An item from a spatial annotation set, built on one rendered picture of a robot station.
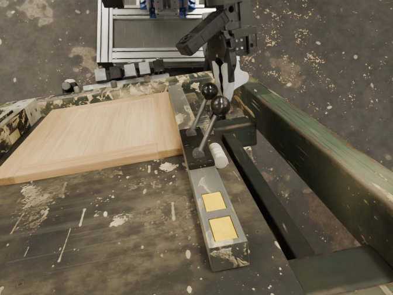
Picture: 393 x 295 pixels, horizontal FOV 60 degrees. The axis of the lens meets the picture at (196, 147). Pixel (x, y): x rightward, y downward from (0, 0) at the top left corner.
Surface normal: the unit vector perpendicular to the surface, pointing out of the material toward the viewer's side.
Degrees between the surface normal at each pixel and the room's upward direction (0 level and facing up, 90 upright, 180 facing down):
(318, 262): 57
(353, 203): 90
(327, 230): 0
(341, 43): 0
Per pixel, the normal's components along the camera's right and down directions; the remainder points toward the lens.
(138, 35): 0.04, -0.18
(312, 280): -0.13, -0.91
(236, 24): 0.46, 0.29
